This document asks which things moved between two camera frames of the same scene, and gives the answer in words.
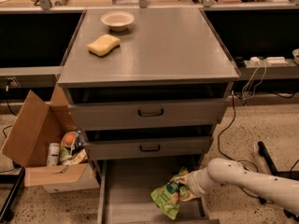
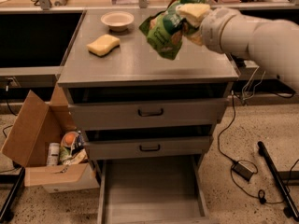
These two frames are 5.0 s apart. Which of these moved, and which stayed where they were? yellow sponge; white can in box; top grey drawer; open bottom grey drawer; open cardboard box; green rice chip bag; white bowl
Moved: green rice chip bag
Stayed: white can in box; white bowl; top grey drawer; open cardboard box; yellow sponge; open bottom grey drawer
